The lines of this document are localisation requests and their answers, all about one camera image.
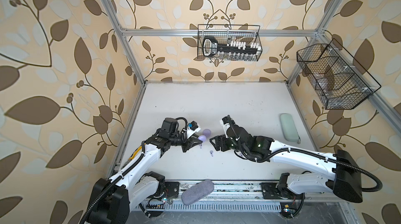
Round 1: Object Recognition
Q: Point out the purple round charging case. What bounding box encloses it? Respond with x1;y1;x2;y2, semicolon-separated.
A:
198;129;212;142

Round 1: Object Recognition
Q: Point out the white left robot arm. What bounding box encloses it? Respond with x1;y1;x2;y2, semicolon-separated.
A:
79;118;202;224

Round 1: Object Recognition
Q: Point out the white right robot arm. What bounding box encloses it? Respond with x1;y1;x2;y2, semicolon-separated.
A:
210;129;383;203

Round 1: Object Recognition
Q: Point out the grey felt glasses case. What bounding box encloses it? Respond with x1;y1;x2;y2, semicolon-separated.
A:
181;179;214;206

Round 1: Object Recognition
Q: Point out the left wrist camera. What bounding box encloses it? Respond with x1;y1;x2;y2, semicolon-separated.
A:
187;121;201;135

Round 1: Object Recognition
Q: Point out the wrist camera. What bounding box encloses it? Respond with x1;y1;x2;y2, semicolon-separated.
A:
187;121;201;135
220;115;235;138

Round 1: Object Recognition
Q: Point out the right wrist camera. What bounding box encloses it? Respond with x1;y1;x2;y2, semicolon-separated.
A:
220;115;235;138

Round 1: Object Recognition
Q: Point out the black socket holder rail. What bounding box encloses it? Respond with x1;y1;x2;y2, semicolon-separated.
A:
200;36;262;59

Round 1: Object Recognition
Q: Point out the black wire basket back wall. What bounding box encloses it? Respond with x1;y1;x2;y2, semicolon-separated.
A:
197;24;263;62

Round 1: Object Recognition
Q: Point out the black wire basket wall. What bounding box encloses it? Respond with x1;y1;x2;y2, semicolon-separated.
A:
297;38;382;110
197;24;263;62

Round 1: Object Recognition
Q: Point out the black wire basket right wall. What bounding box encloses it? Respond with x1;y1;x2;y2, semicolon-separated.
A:
297;38;382;110

